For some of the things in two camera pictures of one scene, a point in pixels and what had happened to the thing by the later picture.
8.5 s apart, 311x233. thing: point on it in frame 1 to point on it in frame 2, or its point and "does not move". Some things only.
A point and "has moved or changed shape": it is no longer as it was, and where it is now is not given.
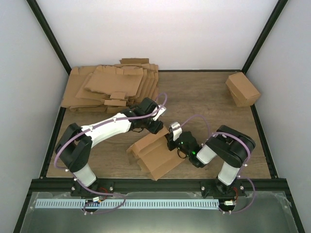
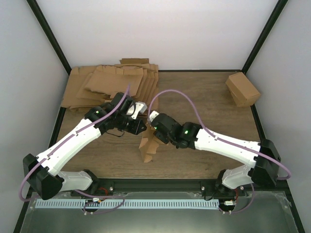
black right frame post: x=263 y=36 does not move
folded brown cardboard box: x=242 y=90 does not move
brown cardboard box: x=153 y=155 has moved or changed shape
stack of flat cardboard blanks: x=111 y=88 does not move
